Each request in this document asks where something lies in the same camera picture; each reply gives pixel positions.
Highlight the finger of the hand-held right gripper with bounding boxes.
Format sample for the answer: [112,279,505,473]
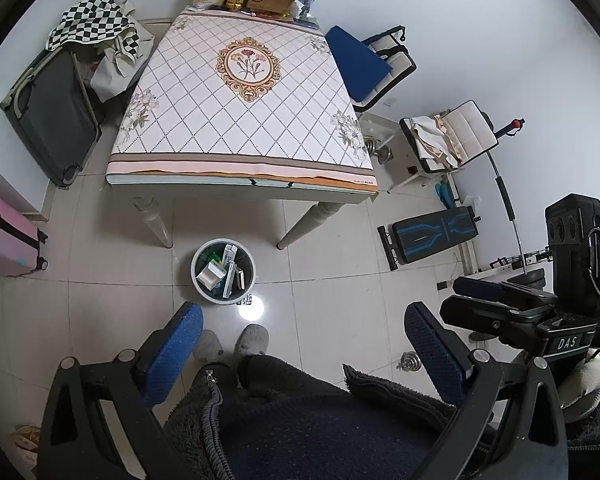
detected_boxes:
[439,295,541,336]
[452,276,556,311]

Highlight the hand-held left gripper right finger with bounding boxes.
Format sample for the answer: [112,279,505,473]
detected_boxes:
[404,301,571,480]

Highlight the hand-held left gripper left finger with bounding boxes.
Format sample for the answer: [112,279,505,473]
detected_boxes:
[36,301,204,480]

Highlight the white trash bin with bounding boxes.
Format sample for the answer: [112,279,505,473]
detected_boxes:
[190,239,257,307]

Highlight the white carton box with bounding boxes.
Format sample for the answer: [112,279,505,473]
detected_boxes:
[221,243,240,281]

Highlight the grey fuzzy slipper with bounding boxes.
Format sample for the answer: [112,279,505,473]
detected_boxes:
[192,329,224,363]
[234,323,271,361]

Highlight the black weight plate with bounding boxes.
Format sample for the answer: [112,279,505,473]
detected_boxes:
[510,265,548,288]

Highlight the black blue fitness bench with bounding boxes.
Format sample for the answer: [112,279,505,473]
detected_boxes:
[377,205,481,272]

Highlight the dark fleece jacket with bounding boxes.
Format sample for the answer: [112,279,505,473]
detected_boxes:
[162,362,501,480]

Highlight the teal slippers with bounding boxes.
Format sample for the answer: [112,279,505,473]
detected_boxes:
[434,182,456,209]

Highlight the exercise bar with foam grip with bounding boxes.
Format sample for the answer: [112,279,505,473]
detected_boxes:
[485,117,528,261]

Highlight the navy sweater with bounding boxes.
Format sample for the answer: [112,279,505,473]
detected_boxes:
[220,395,456,480]

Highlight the white table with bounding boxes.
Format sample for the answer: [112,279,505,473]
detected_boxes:
[105,172,376,251]

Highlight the white low shelf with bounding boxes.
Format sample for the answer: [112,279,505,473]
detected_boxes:
[360,112,461,194]

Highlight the cream padded chair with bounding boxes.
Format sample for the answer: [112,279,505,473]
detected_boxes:
[399,101,498,177]

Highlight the beige cloth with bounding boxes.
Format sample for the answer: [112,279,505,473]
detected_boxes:
[410,115,463,168]

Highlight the pink suitcase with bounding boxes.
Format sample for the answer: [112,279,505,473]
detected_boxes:
[0,196,49,277]

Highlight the table with patterned tablecloth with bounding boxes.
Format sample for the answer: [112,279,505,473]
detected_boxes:
[106,7,380,193]

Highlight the black folding chair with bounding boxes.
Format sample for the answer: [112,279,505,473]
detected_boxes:
[352,25,417,113]

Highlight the dark grey suitcase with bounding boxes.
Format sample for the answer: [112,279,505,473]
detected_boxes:
[0,47,103,190]

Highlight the beige tote bag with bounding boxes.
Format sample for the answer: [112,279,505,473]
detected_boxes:
[89,2,156,103]

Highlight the black white checkered bag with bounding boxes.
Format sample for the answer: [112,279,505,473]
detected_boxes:
[46,0,138,52]

